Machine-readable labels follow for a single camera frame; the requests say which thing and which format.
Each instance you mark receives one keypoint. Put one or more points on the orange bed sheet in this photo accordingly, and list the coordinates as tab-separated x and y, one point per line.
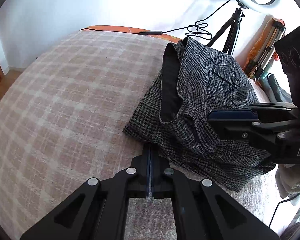
130	29

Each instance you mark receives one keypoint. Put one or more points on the pink plaid blanket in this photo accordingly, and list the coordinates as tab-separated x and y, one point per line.
65	110

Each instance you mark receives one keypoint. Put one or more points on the folded dark grey pants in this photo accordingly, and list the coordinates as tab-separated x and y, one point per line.
275	87

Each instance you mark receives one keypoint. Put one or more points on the white cloth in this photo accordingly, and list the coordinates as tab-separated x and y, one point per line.
292	177

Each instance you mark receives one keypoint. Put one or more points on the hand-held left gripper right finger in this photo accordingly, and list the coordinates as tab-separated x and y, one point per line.
157	175

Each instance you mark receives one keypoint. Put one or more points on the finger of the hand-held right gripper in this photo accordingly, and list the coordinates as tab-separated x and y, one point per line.
230	115
237	130

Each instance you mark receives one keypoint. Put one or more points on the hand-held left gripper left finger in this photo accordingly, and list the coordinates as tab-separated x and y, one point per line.
142	175

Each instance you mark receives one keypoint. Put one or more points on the folded silver tripod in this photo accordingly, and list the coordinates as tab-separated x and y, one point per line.
266	50

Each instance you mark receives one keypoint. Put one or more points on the grey houndstooth short pants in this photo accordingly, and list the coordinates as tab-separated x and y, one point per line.
205	105

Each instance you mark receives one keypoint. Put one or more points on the black tripod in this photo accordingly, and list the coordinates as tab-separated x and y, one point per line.
230	27

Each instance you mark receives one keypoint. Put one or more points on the orange patterned cloth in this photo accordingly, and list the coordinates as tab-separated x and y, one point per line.
257	42

